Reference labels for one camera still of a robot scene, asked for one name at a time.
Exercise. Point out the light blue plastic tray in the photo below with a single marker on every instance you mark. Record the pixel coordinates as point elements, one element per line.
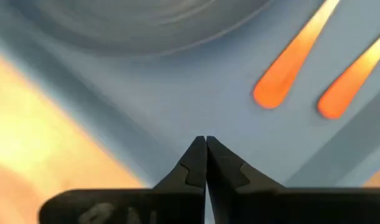
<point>177,102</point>

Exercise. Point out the dark blue round plate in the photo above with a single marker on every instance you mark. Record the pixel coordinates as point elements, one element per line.
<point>131,25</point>

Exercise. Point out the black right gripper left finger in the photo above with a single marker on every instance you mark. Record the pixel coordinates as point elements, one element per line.
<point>190,186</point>

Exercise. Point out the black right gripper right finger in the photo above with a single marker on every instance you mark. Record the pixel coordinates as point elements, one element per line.
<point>227,186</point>

